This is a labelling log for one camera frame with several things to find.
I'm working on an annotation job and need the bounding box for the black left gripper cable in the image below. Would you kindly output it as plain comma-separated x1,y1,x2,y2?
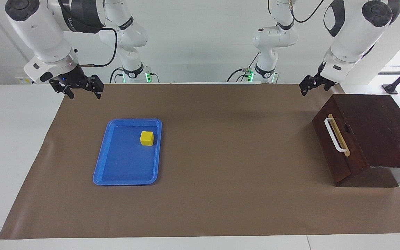
290,0,326,24

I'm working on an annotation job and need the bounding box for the wooden drawer with white handle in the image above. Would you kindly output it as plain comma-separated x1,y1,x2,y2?
312,95,370,184

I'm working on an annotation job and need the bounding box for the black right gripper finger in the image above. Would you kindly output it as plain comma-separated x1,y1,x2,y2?
85,74,104,100
50,80,75,100

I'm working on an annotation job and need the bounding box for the dark wooden cabinet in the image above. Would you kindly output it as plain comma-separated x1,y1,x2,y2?
312,94,400,188

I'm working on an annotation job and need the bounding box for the blue plastic tray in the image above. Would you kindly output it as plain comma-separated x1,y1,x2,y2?
93,118,163,186

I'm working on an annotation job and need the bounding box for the brown paper table mat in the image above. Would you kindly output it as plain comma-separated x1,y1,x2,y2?
0,83,400,240

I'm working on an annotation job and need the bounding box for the black base cable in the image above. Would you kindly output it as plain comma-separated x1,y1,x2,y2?
227,52,260,82
109,67,124,84

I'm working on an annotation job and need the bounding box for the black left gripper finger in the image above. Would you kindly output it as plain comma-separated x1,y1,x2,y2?
300,79,314,96
307,74,322,88

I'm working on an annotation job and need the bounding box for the yellow cube block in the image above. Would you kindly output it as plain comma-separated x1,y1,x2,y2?
140,131,154,146

